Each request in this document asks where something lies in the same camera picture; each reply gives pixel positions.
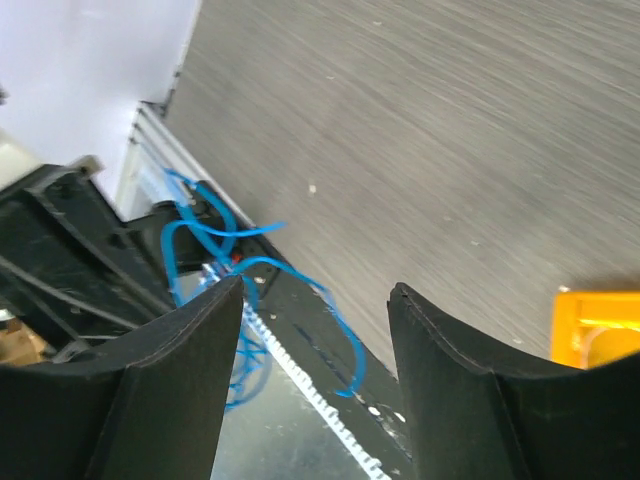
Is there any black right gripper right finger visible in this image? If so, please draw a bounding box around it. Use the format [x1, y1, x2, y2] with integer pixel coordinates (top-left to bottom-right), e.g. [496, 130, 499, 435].
[387, 283, 639, 479]

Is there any yellow plastic bin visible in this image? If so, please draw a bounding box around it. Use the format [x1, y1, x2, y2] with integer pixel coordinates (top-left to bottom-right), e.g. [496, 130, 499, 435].
[550, 291, 639, 370]

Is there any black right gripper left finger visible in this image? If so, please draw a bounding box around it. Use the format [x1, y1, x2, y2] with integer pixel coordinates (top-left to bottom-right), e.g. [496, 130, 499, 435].
[1, 277, 243, 479]

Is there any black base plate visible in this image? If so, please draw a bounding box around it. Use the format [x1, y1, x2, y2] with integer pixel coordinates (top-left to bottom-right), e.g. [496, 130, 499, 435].
[146, 191, 411, 477]

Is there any blue cable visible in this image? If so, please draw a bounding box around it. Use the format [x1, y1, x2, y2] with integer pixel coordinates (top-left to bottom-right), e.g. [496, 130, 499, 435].
[159, 167, 369, 411]

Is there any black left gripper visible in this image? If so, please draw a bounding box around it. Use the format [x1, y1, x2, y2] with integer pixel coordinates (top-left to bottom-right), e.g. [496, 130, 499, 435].
[1, 165, 174, 365]

